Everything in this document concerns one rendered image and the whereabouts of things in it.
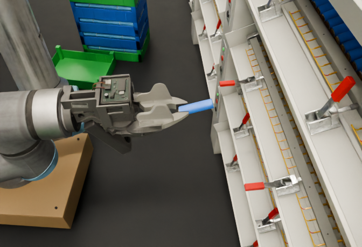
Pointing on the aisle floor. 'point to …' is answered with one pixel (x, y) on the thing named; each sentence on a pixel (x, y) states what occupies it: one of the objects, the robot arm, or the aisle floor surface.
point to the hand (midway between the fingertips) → (181, 111)
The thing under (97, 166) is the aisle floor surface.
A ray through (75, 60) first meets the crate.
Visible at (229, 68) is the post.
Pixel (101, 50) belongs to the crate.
